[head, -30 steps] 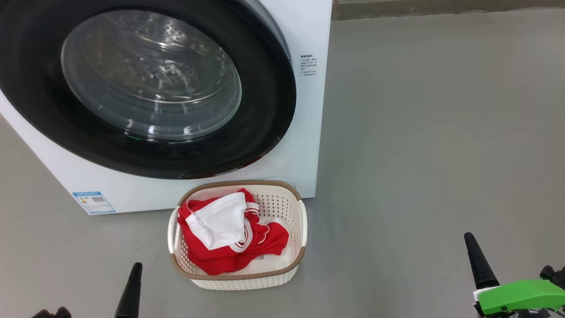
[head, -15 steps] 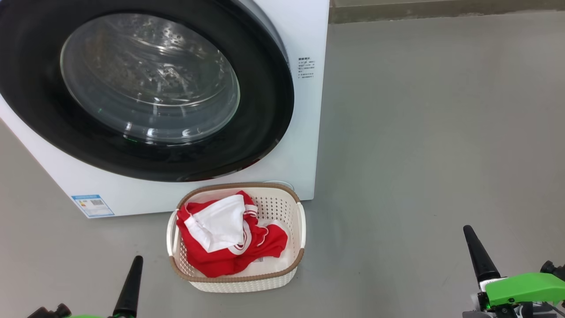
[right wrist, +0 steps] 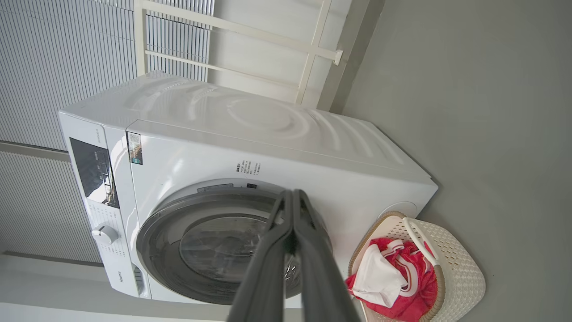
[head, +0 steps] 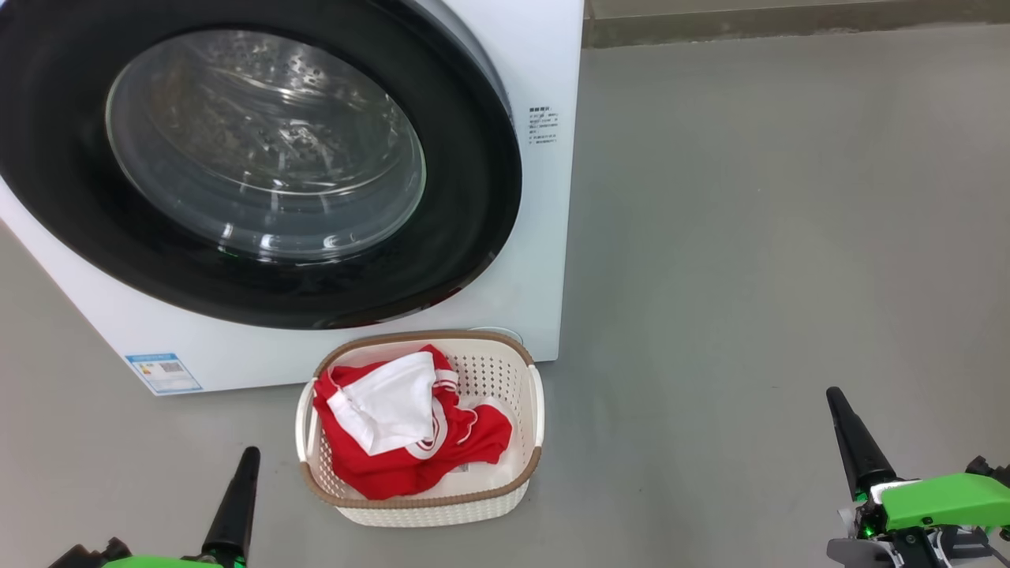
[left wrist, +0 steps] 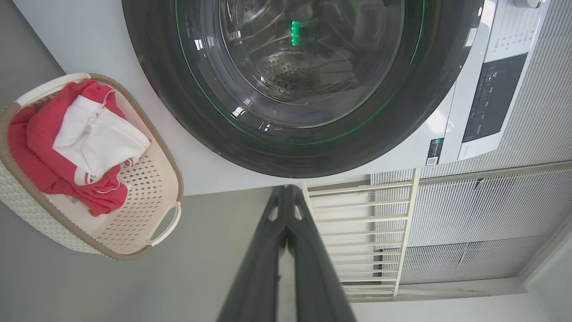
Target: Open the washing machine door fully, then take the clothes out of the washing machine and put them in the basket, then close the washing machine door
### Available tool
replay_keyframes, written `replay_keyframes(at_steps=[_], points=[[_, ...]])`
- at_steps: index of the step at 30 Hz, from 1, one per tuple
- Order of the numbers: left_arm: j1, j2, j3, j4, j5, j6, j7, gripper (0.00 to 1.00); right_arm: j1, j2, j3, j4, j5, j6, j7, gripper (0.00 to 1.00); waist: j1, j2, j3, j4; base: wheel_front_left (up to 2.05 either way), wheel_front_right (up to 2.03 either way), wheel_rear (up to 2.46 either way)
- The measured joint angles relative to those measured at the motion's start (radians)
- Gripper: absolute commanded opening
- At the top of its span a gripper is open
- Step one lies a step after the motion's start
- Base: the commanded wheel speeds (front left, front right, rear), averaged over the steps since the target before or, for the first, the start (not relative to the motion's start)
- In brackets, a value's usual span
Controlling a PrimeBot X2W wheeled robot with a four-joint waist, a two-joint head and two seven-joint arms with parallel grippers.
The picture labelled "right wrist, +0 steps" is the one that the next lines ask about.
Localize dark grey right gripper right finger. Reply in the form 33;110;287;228
293;189;362;322

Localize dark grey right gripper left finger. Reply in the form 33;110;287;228
227;189;295;322

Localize red and white jersey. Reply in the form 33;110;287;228
345;237;438;322

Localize dark grey glass washer door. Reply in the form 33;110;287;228
136;187;333;305

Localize cream perforated laundry basket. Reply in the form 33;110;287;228
348;211;486;322

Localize white front-load washing machine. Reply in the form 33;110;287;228
58;71;438;309

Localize white slatted window blinds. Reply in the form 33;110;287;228
0;0;215;264

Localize white window frame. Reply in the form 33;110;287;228
134;0;344;108

